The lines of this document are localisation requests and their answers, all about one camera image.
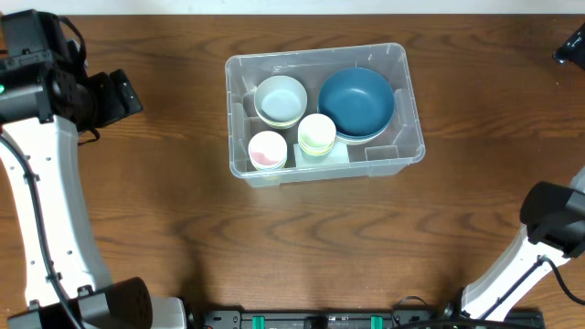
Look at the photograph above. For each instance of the light blue cup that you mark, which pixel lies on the light blue cup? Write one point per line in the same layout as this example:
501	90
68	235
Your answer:
282	161

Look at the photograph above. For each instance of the yellow cup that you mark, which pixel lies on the yellow cup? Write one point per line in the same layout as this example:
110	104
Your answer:
316	149
268	168

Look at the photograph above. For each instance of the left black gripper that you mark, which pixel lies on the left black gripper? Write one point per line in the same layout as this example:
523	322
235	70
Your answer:
121	94

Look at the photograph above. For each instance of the white small bowl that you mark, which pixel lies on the white small bowl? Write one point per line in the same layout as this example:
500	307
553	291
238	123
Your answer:
279	125

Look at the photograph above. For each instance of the large beige bowl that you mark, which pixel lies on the large beige bowl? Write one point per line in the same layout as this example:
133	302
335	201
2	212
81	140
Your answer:
352	140

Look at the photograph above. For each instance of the mint green cup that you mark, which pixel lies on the mint green cup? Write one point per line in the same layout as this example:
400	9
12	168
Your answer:
314	155

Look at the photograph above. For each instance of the clear plastic storage container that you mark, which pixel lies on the clear plastic storage container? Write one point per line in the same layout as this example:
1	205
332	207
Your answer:
401	144

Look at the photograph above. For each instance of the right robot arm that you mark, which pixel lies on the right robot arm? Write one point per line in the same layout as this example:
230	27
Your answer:
550	235

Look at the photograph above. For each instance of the dark blue bowl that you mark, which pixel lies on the dark blue bowl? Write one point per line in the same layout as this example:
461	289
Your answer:
359	122
356	87

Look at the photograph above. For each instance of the cream white cup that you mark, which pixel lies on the cream white cup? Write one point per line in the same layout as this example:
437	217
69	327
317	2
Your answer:
316	130

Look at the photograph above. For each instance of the grey small bowl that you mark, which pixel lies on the grey small bowl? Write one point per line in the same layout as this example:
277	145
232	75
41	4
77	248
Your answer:
281	98

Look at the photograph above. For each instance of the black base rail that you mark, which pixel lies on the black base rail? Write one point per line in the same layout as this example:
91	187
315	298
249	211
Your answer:
401	318

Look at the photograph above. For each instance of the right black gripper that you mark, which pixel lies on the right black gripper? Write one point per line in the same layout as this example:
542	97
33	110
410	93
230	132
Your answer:
571	50

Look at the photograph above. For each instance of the pink cup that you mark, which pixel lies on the pink cup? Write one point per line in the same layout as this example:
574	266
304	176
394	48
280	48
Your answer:
267	148

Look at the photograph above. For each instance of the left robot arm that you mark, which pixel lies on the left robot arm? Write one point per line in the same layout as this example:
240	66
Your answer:
68	284

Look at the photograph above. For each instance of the yellow cup front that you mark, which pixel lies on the yellow cup front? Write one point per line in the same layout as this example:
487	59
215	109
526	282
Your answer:
316	149

